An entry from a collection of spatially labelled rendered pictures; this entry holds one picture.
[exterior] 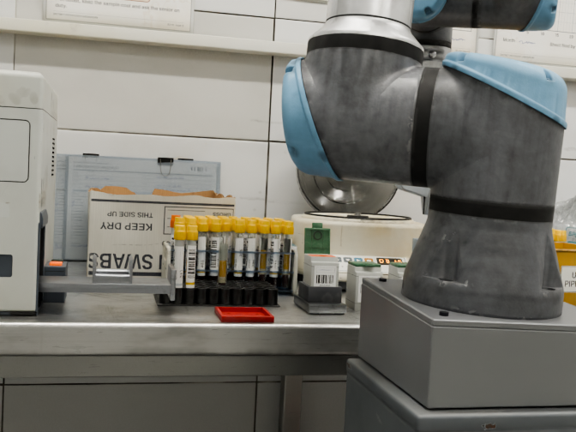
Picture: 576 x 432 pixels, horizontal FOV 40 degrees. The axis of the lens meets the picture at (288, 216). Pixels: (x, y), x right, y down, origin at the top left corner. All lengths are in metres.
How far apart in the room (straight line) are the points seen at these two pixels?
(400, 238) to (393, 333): 0.62
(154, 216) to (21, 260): 0.34
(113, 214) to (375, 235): 0.44
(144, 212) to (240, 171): 0.41
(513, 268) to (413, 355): 0.12
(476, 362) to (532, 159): 0.18
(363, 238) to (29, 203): 0.60
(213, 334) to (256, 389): 0.76
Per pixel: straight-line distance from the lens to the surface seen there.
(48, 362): 1.02
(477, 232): 0.72
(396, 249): 1.37
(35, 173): 1.00
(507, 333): 0.70
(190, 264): 1.10
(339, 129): 0.73
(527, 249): 0.73
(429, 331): 0.67
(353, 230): 1.35
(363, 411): 0.80
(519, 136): 0.72
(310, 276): 1.10
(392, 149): 0.73
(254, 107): 1.67
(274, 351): 1.01
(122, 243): 1.30
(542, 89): 0.73
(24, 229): 1.01
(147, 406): 1.72
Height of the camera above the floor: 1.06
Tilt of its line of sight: 3 degrees down
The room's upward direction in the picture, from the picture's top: 3 degrees clockwise
